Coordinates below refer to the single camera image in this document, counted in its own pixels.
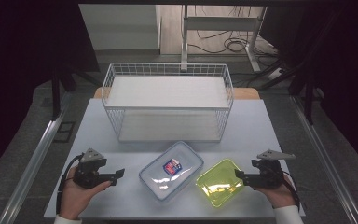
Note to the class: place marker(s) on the person's left hand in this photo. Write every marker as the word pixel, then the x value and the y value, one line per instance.
pixel 77 196

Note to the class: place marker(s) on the clear food container blue lid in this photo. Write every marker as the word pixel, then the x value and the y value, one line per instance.
pixel 171 170

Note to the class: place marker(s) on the aluminium rail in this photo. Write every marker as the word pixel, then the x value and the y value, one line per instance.
pixel 34 161
pixel 323 155

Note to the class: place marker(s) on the wooden table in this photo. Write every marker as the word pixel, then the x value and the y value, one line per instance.
pixel 245 93

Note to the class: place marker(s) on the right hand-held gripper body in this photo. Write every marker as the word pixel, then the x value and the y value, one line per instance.
pixel 268 174

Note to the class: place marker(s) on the clear food container green lid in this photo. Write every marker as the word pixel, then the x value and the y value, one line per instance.
pixel 220 183

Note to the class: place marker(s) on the white power strip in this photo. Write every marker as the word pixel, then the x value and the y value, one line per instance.
pixel 276 73

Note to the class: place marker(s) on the person's right hand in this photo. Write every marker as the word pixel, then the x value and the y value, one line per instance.
pixel 276 196

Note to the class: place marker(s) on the white metal desk frame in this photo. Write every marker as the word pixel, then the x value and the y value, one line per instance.
pixel 219 23

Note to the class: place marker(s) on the white cabinet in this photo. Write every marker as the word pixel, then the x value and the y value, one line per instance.
pixel 121 28

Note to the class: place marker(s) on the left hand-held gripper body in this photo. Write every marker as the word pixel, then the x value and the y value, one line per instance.
pixel 87 172

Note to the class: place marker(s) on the black stand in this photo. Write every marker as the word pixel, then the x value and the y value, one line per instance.
pixel 56 93
pixel 307 93

